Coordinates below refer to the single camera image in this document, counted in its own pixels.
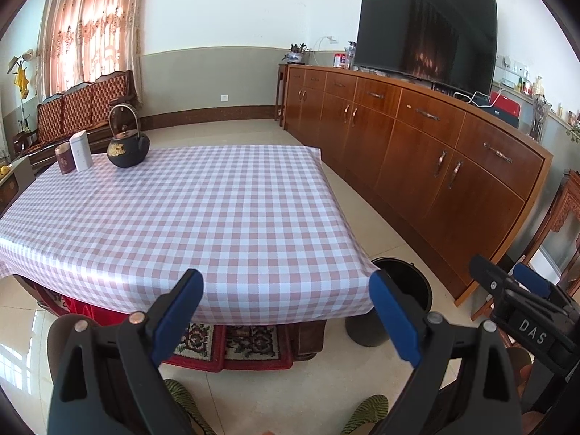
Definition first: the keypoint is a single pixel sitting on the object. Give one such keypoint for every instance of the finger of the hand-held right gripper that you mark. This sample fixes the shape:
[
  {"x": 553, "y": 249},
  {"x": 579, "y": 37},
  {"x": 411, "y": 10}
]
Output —
[
  {"x": 491, "y": 278},
  {"x": 534, "y": 281}
]

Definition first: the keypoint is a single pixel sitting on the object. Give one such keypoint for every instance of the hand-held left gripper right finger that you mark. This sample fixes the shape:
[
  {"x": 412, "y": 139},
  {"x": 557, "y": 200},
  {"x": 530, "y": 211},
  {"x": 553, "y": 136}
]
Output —
[{"x": 394, "y": 317}]

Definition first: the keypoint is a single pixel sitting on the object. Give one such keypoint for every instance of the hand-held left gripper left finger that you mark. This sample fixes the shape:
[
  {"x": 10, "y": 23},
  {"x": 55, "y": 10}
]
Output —
[{"x": 179, "y": 317}]

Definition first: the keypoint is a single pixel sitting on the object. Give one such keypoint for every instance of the black plastic bucket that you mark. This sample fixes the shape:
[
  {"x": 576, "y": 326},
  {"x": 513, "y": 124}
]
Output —
[{"x": 419, "y": 287}]

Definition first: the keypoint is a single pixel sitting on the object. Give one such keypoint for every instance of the carved wooden chair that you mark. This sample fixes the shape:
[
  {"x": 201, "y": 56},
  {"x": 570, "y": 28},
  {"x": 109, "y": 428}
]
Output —
[{"x": 566, "y": 208}]

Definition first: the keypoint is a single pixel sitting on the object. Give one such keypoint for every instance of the red cloth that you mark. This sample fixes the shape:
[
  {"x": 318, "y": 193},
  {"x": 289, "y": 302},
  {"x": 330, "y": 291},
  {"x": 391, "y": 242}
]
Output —
[{"x": 99, "y": 312}]

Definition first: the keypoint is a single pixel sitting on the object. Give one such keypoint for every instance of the red patterned rug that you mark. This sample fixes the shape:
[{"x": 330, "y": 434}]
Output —
[{"x": 253, "y": 346}]

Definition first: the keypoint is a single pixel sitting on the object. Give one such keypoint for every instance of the person's left striped slipper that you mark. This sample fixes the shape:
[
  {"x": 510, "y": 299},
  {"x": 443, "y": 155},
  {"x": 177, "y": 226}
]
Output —
[{"x": 185, "y": 405}]

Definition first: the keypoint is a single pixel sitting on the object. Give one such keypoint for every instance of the person's striped slipper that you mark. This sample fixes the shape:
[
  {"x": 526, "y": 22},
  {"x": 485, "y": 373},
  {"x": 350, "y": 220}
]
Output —
[
  {"x": 185, "y": 405},
  {"x": 365, "y": 414}
]

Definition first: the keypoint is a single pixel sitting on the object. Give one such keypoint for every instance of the person's right striped slipper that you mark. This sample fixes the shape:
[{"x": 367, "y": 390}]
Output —
[{"x": 365, "y": 414}]

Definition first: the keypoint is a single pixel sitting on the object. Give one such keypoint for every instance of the pink checkered tablecloth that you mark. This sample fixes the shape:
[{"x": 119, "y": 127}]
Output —
[{"x": 204, "y": 217}]

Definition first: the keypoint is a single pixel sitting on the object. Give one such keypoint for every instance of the long wooden sideboard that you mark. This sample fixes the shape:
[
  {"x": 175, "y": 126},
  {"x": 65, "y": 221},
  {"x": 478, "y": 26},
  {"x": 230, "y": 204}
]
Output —
[{"x": 453, "y": 176}]

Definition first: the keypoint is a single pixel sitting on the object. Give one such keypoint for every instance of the green trailing plant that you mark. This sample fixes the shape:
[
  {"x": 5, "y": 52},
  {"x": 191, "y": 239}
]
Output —
[{"x": 574, "y": 129}]

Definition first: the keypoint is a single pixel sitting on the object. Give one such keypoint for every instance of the tall glass vase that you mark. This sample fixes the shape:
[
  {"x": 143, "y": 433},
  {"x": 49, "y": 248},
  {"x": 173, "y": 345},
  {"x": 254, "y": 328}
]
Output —
[{"x": 540, "y": 120}]

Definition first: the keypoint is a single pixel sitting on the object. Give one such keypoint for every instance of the black device box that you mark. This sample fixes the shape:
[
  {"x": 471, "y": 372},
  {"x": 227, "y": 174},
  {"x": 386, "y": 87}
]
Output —
[{"x": 498, "y": 115}]

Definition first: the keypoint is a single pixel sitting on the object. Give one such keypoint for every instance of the black cast iron teapot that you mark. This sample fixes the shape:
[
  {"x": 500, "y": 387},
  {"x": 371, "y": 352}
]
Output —
[{"x": 127, "y": 152}]

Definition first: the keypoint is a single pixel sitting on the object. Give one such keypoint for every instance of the red box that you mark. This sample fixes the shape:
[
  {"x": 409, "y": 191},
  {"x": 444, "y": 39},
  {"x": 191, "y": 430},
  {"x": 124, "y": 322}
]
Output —
[{"x": 507, "y": 102}]

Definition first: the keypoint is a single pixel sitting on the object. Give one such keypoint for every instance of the white tea tin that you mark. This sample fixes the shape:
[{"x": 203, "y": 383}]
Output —
[{"x": 81, "y": 152}]

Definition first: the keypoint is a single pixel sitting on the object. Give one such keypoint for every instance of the dark red tea tin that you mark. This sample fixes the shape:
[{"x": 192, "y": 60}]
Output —
[{"x": 64, "y": 161}]

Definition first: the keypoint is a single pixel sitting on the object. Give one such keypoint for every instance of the group of small bottles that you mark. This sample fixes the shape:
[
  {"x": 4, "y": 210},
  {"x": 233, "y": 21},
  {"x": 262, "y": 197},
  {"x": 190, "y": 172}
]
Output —
[{"x": 528, "y": 86}]

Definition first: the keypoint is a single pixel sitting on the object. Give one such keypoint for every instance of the grey side cabinet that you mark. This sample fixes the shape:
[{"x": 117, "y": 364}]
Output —
[{"x": 20, "y": 181}]

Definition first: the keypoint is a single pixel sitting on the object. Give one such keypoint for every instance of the red tufted wooden sofa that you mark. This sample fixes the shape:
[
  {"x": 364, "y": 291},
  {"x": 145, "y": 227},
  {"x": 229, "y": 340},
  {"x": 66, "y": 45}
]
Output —
[{"x": 77, "y": 108}]

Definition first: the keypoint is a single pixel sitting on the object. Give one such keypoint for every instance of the black flat television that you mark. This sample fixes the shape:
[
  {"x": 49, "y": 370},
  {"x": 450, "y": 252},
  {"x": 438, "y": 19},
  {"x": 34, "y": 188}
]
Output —
[{"x": 421, "y": 36}]

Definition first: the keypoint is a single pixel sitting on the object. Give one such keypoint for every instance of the small potted plant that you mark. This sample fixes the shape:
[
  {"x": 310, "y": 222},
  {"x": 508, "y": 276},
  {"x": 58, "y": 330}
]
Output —
[{"x": 297, "y": 54}]

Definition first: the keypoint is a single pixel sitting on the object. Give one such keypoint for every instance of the coat rack with yellow cloth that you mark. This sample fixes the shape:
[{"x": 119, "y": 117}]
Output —
[{"x": 20, "y": 81}]

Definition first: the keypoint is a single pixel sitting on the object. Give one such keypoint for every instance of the pink embroidered curtain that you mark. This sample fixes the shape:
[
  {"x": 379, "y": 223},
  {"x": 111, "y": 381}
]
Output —
[{"x": 86, "y": 31}]

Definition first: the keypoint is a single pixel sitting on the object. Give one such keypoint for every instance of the white wall socket strip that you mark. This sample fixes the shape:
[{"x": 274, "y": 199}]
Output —
[{"x": 512, "y": 64}]

